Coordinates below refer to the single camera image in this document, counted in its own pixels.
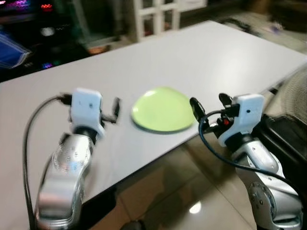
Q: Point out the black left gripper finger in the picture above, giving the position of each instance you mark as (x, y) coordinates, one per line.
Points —
(116, 108)

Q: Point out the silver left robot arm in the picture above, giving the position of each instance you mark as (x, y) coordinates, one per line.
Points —
(64, 177)

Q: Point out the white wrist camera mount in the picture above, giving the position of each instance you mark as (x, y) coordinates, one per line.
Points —
(86, 108)
(247, 115)

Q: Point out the blue bag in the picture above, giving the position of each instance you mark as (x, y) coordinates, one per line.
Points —
(12, 52)

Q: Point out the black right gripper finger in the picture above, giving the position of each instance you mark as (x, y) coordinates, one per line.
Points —
(225, 99)
(198, 110)

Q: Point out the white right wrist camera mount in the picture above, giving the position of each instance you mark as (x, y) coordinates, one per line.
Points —
(247, 115)

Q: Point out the light green plate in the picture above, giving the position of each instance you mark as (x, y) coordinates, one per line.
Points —
(163, 110)

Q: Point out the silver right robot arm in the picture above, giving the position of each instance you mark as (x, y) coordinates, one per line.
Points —
(268, 191)

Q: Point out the white glass-door cabinet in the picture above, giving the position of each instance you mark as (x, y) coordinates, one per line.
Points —
(153, 17)

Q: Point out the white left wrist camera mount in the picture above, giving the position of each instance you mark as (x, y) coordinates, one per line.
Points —
(86, 108)

